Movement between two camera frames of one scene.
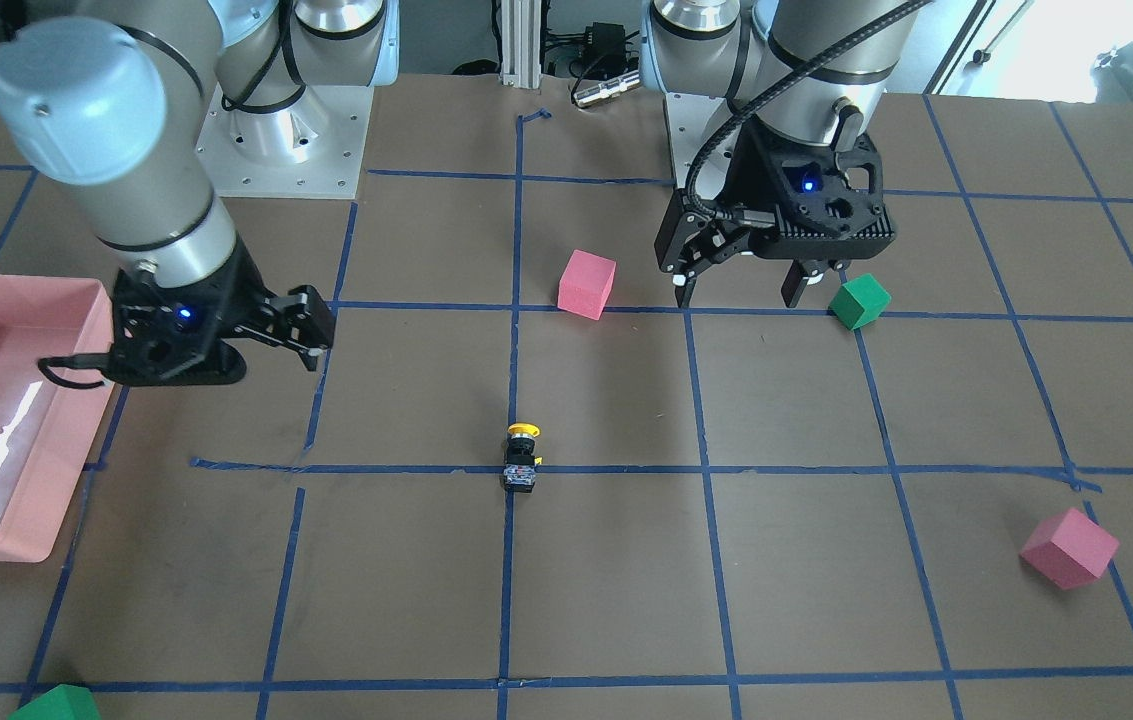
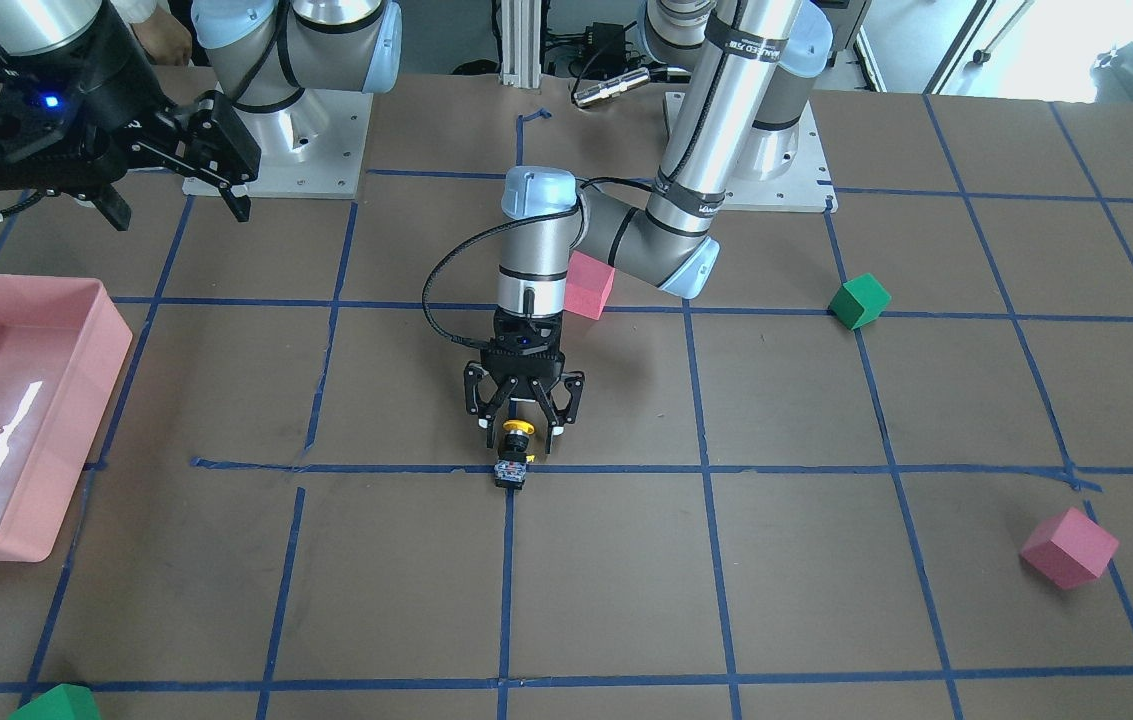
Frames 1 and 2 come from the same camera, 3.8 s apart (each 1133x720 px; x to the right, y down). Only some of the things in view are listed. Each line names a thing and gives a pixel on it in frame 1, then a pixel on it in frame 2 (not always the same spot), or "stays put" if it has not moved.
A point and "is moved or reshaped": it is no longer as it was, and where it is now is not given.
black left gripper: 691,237 → 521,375
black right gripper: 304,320 → 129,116
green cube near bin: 63,702 stays put
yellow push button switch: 519,474 is moved or reshaped
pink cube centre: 585,284 stays put
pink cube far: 1069,549 stays put
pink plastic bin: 8,449 stays put
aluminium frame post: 521,43 stays put
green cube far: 860,302 stays put
